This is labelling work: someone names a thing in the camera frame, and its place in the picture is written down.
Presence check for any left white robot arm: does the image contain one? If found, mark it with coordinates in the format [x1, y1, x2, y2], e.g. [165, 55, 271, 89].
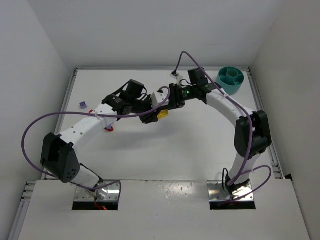
[41, 79, 170, 188]

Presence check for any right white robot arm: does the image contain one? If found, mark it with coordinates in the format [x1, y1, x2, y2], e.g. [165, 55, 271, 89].
[168, 68, 272, 193]

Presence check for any red round lego plate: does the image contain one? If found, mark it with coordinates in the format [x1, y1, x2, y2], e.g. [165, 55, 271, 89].
[104, 126, 114, 132]

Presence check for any teal divided round container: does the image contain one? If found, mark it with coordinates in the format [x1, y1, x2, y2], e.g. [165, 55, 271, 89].
[216, 66, 245, 95]

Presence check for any small purple lego brick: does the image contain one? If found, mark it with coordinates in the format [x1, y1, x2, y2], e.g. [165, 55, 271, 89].
[79, 101, 87, 109]

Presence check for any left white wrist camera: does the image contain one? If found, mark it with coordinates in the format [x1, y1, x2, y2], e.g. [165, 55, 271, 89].
[150, 91, 168, 108]

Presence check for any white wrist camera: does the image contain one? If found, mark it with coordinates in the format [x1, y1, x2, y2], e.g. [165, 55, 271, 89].
[150, 91, 168, 108]
[170, 71, 184, 86]

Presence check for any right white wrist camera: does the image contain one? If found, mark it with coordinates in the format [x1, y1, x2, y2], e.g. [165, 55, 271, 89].
[170, 71, 184, 86]

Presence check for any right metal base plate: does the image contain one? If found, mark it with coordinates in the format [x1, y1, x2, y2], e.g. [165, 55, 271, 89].
[207, 181, 254, 203]

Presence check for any metal base plate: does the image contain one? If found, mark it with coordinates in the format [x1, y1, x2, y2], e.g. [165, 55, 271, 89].
[207, 181, 254, 203]
[74, 181, 122, 203]

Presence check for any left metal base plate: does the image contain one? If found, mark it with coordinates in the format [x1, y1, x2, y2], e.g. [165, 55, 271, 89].
[74, 181, 122, 203]

